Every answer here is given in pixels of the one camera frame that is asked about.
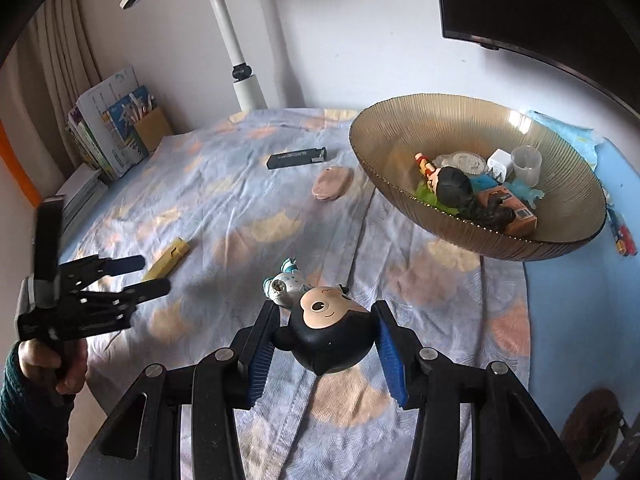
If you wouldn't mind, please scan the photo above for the brown round stool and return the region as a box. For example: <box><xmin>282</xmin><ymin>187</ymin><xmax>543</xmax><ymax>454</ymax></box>
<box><xmin>560</xmin><ymin>389</ymin><xmax>627</xmax><ymax>471</ymax></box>

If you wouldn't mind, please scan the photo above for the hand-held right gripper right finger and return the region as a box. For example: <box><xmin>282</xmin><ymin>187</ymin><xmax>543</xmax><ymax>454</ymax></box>
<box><xmin>372</xmin><ymin>300</ymin><xmax>581</xmax><ymax>480</ymax></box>

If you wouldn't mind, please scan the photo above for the blue patterned blanket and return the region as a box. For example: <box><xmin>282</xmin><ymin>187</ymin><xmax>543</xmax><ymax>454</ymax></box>
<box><xmin>65</xmin><ymin>107</ymin><xmax>531</xmax><ymax>480</ymax></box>

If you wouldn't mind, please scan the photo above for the black haired teal doll figure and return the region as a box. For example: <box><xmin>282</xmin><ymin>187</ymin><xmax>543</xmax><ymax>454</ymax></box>
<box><xmin>263</xmin><ymin>258</ymin><xmax>381</xmax><ymax>376</ymax></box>

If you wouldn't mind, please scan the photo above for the red yellow small object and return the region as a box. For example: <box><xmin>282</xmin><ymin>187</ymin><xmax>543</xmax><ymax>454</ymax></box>
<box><xmin>606</xmin><ymin>205</ymin><xmax>638</xmax><ymax>257</ymax></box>

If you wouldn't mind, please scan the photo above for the red clothed doll figure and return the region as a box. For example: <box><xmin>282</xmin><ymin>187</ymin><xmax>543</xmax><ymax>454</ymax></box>
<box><xmin>414</xmin><ymin>152</ymin><xmax>476</xmax><ymax>211</ymax></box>

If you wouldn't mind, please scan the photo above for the black monitor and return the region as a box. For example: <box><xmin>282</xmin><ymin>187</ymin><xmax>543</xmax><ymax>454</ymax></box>
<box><xmin>432</xmin><ymin>0</ymin><xmax>640</xmax><ymax>121</ymax></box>

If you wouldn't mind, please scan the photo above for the orange strip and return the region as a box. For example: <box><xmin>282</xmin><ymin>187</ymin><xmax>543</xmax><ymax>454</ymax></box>
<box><xmin>0</xmin><ymin>120</ymin><xmax>42</xmax><ymax>208</ymax></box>

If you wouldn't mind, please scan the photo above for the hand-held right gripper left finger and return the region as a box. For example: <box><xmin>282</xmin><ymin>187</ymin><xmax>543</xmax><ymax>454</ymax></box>
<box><xmin>100</xmin><ymin>300</ymin><xmax>281</xmax><ymax>480</ymax></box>

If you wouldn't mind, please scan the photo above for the beige curtain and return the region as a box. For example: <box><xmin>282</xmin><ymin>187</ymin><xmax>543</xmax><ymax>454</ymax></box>
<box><xmin>10</xmin><ymin>0</ymin><xmax>108</xmax><ymax>201</ymax></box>

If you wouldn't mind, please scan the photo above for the bunch of pens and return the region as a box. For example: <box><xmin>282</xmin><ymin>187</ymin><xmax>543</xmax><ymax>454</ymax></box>
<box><xmin>127</xmin><ymin>91</ymin><xmax>157</xmax><ymax>123</ymax></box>

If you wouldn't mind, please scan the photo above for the clear plastic cup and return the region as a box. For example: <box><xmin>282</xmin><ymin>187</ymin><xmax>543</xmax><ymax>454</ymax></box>
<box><xmin>510</xmin><ymin>145</ymin><xmax>543</xmax><ymax>187</ymax></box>

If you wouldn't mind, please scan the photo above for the black dinosaur toy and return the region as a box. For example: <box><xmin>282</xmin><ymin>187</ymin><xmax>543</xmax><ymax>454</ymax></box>
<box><xmin>467</xmin><ymin>194</ymin><xmax>516</xmax><ymax>233</ymax></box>

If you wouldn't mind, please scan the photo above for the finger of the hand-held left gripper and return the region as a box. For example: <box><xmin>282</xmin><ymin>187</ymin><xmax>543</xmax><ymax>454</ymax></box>
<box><xmin>80</xmin><ymin>279</ymin><xmax>172</xmax><ymax>311</ymax></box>
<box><xmin>57</xmin><ymin>255</ymin><xmax>146</xmax><ymax>291</ymax></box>

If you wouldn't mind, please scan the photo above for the black lighter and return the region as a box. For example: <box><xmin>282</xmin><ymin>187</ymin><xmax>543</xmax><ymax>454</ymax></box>
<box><xmin>266</xmin><ymin>147</ymin><xmax>328</xmax><ymax>171</ymax></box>

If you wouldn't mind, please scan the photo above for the white charger cube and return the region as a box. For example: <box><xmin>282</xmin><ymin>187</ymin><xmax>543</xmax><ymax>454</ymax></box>
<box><xmin>487</xmin><ymin>149</ymin><xmax>511</xmax><ymax>181</ymax></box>

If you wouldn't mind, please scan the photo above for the light blue printed paper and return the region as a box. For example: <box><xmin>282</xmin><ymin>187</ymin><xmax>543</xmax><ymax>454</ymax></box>
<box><xmin>525</xmin><ymin>109</ymin><xmax>607</xmax><ymax>171</ymax></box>

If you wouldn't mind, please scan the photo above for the row of colourful books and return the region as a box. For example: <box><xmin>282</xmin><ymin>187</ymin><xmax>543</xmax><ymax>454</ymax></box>
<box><xmin>67</xmin><ymin>65</ymin><xmax>158</xmax><ymax>181</ymax></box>

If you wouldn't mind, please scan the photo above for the person's left forearm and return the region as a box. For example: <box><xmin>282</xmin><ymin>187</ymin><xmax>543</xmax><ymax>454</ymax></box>
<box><xmin>0</xmin><ymin>347</ymin><xmax>76</xmax><ymax>480</ymax></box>

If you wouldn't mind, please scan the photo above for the orange small box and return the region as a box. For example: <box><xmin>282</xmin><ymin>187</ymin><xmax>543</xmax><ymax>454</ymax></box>
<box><xmin>475</xmin><ymin>185</ymin><xmax>538</xmax><ymax>237</ymax></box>

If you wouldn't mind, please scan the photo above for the bright green toy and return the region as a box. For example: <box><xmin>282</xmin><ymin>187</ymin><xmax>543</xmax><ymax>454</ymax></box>
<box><xmin>416</xmin><ymin>180</ymin><xmax>443</xmax><ymax>207</ymax></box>

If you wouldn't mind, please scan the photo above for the person's left hand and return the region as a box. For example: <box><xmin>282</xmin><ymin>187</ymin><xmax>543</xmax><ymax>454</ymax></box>
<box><xmin>19</xmin><ymin>337</ymin><xmax>88</xmax><ymax>396</ymax></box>

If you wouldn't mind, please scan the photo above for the white desk lamp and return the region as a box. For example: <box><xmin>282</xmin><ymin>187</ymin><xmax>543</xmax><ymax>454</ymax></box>
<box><xmin>119</xmin><ymin>0</ymin><xmax>268</xmax><ymax>112</ymax></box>

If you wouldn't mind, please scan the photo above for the yellow lighter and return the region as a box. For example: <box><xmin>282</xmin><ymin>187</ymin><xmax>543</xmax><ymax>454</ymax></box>
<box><xmin>141</xmin><ymin>238</ymin><xmax>191</xmax><ymax>282</ymax></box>

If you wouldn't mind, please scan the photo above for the light blue translucent toy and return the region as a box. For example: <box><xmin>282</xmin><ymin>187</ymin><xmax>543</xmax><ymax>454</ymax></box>
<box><xmin>505</xmin><ymin>177</ymin><xmax>548</xmax><ymax>211</ymax></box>

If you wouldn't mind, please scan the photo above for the brown ribbed glass bowl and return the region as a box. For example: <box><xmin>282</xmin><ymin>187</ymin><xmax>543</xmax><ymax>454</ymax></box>
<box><xmin>349</xmin><ymin>92</ymin><xmax>608</xmax><ymax>262</ymax></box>

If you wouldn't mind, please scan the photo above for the brown pen holder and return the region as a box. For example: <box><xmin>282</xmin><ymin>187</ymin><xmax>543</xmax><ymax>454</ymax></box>
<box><xmin>131</xmin><ymin>105</ymin><xmax>175</xmax><ymax>153</ymax></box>

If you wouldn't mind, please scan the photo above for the white notebook stack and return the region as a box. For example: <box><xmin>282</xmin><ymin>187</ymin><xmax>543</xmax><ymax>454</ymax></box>
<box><xmin>54</xmin><ymin>167</ymin><xmax>109</xmax><ymax>233</ymax></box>

